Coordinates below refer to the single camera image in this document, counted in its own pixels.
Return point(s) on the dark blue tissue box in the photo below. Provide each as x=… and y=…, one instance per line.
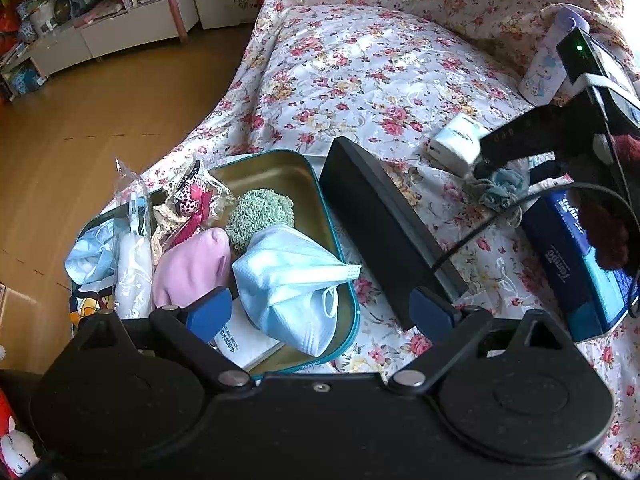
x=592, y=300

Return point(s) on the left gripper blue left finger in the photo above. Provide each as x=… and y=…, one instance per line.
x=206, y=316

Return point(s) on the light blue face mask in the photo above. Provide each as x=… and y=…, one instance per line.
x=92, y=258
x=287, y=284

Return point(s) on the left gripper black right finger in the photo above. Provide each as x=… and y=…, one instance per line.
x=433, y=316

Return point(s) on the floral sofa cover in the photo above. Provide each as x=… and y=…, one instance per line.
x=389, y=74

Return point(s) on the white paper booklet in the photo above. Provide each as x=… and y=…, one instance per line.
x=241, y=342

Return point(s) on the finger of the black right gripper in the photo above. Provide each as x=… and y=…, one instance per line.
x=527, y=135

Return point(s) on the white small box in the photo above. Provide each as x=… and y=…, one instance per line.
x=457, y=145

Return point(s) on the white low TV cabinet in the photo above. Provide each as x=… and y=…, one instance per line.
x=154, y=21

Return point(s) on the grey-blue drawstring pouch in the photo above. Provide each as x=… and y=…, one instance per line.
x=501, y=189

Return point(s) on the leopard bow hair accessory bag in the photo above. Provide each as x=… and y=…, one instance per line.
x=194, y=201

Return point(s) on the white purple water bottle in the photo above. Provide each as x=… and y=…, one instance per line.
x=546, y=73

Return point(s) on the green knitted scrubber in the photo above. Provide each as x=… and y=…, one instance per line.
x=256, y=210

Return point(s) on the red white plush toy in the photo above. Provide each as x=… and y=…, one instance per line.
x=18, y=453

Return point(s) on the black tin lid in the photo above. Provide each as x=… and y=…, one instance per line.
x=393, y=241

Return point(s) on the gold metal tin tray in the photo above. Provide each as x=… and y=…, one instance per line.
x=287, y=173

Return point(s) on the pink soft cloth pouch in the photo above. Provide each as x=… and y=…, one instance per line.
x=192, y=269

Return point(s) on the white brush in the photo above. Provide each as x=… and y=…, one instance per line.
x=133, y=251

